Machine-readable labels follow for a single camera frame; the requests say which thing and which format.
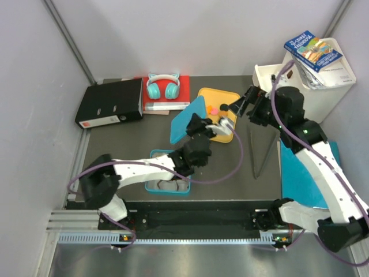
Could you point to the blue folder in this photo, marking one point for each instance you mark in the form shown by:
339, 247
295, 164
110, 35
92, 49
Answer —
297, 182

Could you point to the red book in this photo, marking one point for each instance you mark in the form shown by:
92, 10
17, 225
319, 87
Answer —
164, 104

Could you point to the white drawer cabinet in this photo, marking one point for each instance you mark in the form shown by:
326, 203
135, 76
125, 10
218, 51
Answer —
337, 78

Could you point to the black cookie right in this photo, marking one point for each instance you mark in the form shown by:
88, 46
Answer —
224, 107

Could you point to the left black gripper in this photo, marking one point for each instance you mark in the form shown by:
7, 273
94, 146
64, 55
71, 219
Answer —
196, 123

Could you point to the blue paperback book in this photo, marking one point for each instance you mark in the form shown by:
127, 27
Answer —
312, 51

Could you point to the blue tin lid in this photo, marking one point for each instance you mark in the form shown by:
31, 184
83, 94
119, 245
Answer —
180, 122

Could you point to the blue cookie tin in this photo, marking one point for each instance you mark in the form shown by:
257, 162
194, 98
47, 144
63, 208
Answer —
174, 187

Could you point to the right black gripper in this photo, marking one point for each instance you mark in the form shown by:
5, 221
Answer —
255, 96

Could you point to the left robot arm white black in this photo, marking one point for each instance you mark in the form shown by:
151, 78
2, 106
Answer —
101, 180

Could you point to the teal cat ear headphones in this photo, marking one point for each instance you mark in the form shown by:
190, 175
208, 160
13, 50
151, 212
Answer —
163, 84

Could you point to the black ring binder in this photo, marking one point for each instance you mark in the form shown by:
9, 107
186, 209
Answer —
111, 103

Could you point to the yellow tray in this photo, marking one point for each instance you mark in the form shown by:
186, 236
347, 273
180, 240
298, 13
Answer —
216, 97

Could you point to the pink cookie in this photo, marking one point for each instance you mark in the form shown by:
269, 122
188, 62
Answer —
214, 111

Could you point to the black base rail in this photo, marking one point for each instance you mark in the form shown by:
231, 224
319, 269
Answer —
245, 215

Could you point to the grey cable duct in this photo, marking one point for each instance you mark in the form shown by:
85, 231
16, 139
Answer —
119, 239

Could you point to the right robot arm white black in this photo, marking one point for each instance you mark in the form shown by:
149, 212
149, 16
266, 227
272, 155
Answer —
345, 220

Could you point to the silver foil packet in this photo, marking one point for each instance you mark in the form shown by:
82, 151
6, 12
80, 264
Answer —
308, 79

